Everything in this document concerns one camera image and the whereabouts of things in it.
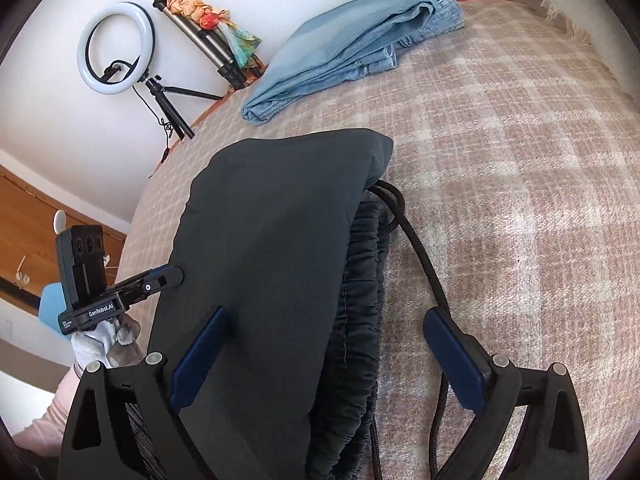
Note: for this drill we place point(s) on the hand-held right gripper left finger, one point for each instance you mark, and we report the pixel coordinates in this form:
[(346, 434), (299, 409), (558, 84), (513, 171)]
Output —
[(197, 360)]

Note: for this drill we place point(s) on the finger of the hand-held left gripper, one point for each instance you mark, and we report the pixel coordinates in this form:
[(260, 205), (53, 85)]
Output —
[(157, 279)]

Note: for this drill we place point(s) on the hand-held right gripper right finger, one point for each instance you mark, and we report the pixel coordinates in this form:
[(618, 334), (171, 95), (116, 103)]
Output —
[(452, 360)]

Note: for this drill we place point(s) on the dark grey pants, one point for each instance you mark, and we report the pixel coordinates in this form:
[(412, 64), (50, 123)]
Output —
[(270, 240)]

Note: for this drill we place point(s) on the person's left forearm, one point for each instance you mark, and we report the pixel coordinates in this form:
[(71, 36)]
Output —
[(47, 412)]

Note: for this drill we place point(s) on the person's left hand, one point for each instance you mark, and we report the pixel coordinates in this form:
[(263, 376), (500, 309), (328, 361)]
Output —
[(107, 342)]

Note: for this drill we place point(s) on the blue chair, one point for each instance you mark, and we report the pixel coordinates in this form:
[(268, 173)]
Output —
[(50, 305)]

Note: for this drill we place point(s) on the wooden door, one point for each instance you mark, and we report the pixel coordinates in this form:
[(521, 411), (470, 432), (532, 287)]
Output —
[(40, 210)]

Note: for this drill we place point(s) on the black tripod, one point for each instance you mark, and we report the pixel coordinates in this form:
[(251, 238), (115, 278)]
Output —
[(167, 105)]

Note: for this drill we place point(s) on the plaid pink blanket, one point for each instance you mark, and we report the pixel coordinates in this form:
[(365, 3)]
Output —
[(500, 160)]

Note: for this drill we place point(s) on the silver tripod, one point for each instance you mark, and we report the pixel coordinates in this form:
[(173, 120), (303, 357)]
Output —
[(205, 42)]

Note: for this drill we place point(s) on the colourful scarf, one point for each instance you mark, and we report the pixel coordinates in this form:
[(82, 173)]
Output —
[(210, 17)]

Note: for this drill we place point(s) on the light blue jeans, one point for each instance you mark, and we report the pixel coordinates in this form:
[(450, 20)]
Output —
[(340, 45)]

